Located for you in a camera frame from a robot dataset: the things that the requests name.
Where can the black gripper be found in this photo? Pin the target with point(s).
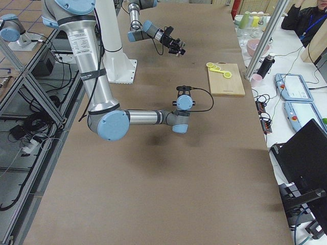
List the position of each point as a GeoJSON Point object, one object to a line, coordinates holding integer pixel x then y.
{"type": "Point", "coordinates": [170, 45]}

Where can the steel jigger shaker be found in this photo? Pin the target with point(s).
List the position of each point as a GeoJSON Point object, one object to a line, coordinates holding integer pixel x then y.
{"type": "Point", "coordinates": [181, 44]}

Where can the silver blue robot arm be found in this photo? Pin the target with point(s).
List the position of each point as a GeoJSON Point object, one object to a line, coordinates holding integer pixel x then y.
{"type": "Point", "coordinates": [147, 30]}
{"type": "Point", "coordinates": [94, 36]}

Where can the green cup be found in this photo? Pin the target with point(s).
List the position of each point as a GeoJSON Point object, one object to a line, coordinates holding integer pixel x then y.
{"type": "Point", "coordinates": [244, 21]}

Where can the yellow cup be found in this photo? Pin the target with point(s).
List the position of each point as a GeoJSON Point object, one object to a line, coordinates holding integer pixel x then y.
{"type": "Point", "coordinates": [255, 22]}

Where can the pink cup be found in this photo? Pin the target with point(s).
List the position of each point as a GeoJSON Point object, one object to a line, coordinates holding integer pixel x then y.
{"type": "Point", "coordinates": [255, 80]}

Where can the wooden cutting board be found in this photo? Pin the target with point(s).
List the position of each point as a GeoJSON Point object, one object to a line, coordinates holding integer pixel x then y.
{"type": "Point", "coordinates": [219, 85]}

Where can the pink bowl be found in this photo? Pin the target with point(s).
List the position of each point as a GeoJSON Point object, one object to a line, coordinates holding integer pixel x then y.
{"type": "Point", "coordinates": [252, 45]}

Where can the black thermos bottle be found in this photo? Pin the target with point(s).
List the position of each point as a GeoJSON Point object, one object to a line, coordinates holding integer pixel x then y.
{"type": "Point", "coordinates": [266, 65]}

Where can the black orange usb hub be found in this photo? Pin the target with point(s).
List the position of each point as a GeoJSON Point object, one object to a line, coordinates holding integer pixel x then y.
{"type": "Point", "coordinates": [264, 117]}

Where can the upper teach pendant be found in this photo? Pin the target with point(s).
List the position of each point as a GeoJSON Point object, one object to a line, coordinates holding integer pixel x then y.
{"type": "Point", "coordinates": [292, 87]}

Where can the teach pendant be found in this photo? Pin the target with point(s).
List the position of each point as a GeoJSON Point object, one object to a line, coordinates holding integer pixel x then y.
{"type": "Point", "coordinates": [292, 87]}
{"type": "Point", "coordinates": [300, 113]}

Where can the seated person in black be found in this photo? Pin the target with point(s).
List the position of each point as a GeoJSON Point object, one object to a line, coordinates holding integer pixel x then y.
{"type": "Point", "coordinates": [305, 22]}

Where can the lower teach pendant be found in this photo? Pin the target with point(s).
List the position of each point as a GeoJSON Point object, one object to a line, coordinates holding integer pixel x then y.
{"type": "Point", "coordinates": [300, 113]}

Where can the black laptop monitor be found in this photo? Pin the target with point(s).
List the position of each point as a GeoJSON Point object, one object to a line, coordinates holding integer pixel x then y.
{"type": "Point", "coordinates": [303, 162]}

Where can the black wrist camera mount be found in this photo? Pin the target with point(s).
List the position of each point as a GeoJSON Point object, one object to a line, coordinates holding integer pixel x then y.
{"type": "Point", "coordinates": [183, 90]}

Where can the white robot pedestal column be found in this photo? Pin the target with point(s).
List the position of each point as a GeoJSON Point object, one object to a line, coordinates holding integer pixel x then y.
{"type": "Point", "coordinates": [120, 69]}

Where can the aluminium frame post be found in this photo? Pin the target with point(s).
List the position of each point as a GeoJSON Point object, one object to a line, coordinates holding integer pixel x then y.
{"type": "Point", "coordinates": [272, 23]}

